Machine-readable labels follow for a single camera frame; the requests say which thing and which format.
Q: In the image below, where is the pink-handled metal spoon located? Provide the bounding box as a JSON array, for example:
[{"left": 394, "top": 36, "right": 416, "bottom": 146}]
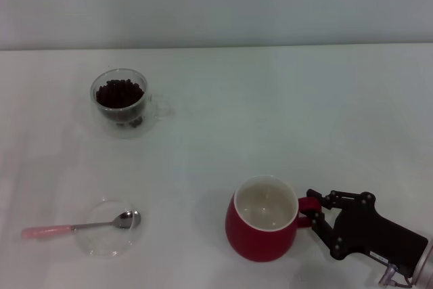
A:
[{"left": 21, "top": 210, "right": 142, "bottom": 240}]

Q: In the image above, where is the clear glass saucer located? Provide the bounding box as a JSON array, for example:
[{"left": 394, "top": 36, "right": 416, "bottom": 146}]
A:
[{"left": 76, "top": 198, "right": 147, "bottom": 259}]

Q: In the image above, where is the pile of coffee beans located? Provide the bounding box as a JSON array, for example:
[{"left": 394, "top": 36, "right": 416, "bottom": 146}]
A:
[{"left": 95, "top": 79, "right": 145, "bottom": 110}]

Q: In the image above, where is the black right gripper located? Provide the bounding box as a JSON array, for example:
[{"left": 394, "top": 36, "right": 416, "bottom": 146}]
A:
[{"left": 306, "top": 187, "right": 429, "bottom": 278}]

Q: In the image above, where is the double-wall glass cup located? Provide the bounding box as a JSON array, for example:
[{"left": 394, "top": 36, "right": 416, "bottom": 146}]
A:
[{"left": 89, "top": 68, "right": 174, "bottom": 140}]

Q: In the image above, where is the thin pale gripper cable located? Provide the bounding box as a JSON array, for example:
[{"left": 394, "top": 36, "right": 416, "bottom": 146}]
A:
[{"left": 378, "top": 262, "right": 412, "bottom": 286}]

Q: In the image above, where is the red mug white inside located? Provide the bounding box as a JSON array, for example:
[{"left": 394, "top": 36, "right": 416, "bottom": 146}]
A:
[{"left": 225, "top": 175, "right": 321, "bottom": 263}]

